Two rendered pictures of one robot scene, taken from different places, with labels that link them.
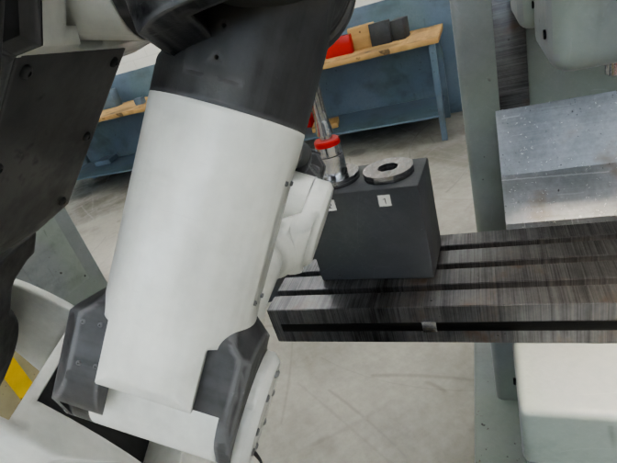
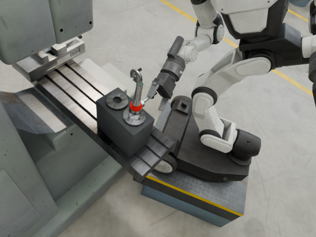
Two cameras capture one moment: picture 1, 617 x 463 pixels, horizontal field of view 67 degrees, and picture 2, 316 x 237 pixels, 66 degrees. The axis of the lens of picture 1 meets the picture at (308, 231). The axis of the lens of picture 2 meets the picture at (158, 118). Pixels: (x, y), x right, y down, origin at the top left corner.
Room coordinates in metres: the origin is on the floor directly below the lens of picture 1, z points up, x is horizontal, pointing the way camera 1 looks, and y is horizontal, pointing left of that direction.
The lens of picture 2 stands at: (1.36, 0.02, 1.95)
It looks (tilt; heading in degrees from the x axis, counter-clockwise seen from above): 53 degrees down; 181
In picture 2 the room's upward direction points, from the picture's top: 17 degrees clockwise
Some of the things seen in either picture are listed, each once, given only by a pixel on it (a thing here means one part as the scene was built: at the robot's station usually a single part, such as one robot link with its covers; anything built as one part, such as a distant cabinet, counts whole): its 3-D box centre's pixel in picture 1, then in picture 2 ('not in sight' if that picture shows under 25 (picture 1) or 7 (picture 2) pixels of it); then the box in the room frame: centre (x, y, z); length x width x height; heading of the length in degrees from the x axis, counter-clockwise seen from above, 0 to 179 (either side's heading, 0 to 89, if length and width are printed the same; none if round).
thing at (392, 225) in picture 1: (372, 218); (123, 122); (0.78, -0.12, 1.08); 0.22 x 0.12 x 0.20; 62
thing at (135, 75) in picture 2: not in sight; (132, 78); (0.14, -0.26, 0.68); 0.16 x 0.12 x 0.12; 155
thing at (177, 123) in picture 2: not in sight; (209, 138); (0.37, 0.39, 0.59); 0.64 x 0.52 x 0.33; 85
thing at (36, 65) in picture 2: not in sight; (49, 51); (0.48, -0.64, 1.04); 0.35 x 0.15 x 0.11; 158
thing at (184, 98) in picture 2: not in sight; (183, 106); (0.09, 0.16, 0.50); 0.20 x 0.05 x 0.20; 85
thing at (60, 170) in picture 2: not in sight; (82, 131); (0.57, -0.46, 0.48); 0.81 x 0.32 x 0.60; 155
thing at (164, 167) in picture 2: not in sight; (161, 162); (0.61, 0.12, 0.50); 0.20 x 0.05 x 0.20; 85
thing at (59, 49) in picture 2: not in sight; (52, 43); (0.46, -0.63, 1.07); 0.15 x 0.06 x 0.04; 68
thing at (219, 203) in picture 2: not in sight; (192, 162); (0.37, 0.38, 0.20); 0.78 x 0.68 x 0.40; 85
